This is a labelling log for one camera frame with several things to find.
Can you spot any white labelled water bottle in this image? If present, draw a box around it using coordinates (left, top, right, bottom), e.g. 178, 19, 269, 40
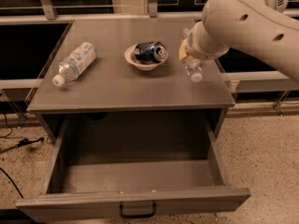
52, 42, 96, 87

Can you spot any crushed blue soda can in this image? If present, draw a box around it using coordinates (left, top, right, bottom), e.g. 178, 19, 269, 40
134, 41, 166, 63

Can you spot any grey cabinet with top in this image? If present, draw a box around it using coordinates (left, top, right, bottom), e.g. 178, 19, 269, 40
26, 17, 236, 143

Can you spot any grey open top drawer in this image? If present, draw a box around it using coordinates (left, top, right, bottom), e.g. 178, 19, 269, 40
17, 110, 250, 222

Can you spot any black cable on floor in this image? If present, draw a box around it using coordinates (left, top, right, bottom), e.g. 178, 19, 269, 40
0, 109, 46, 200

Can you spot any metal railing frame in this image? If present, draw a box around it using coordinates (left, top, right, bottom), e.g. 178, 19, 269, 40
0, 0, 299, 117

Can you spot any black drawer handle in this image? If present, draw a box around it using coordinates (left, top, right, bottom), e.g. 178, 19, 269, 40
119, 203, 157, 219

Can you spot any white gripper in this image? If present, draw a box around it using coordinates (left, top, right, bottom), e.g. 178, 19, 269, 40
178, 21, 230, 63

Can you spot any white ceramic bowl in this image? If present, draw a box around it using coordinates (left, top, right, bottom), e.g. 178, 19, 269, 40
124, 45, 168, 71

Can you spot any clear water bottle red label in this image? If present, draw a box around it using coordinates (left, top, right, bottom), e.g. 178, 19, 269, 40
185, 58, 206, 83

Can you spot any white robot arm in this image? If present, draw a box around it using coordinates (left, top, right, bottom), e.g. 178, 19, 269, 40
178, 0, 299, 82

